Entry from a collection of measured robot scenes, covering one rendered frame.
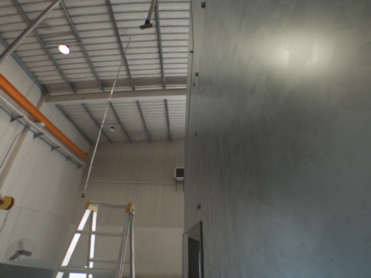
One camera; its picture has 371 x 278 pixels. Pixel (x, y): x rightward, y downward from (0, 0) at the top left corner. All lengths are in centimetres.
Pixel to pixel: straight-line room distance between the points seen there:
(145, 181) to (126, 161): 189
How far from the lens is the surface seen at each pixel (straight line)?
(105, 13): 690
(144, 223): 1079
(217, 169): 16
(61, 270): 136
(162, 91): 813
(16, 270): 368
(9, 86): 828
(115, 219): 1126
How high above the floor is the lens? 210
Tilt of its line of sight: 30 degrees up
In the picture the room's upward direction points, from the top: straight up
